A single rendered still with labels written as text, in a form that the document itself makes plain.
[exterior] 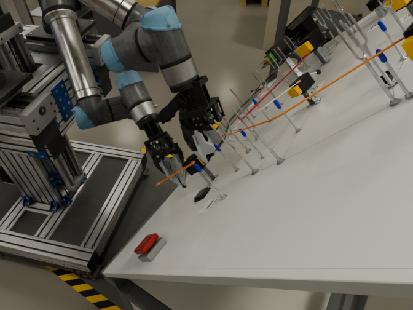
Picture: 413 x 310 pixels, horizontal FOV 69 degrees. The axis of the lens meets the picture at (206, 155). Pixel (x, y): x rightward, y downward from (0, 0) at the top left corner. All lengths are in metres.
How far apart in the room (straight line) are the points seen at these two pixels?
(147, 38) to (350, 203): 0.49
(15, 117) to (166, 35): 0.71
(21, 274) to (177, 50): 1.77
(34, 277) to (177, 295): 1.27
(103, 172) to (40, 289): 0.76
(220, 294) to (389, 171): 0.71
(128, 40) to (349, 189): 0.51
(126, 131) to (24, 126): 1.58
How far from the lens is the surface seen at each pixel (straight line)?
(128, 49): 0.69
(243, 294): 1.00
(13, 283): 2.16
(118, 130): 2.76
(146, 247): 0.70
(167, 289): 1.00
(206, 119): 0.69
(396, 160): 0.40
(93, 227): 1.87
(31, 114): 1.17
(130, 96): 0.89
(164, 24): 0.65
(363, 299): 0.64
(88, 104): 0.99
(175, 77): 0.66
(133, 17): 0.81
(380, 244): 0.32
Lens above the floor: 1.73
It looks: 45 degrees down
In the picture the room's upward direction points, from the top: straight up
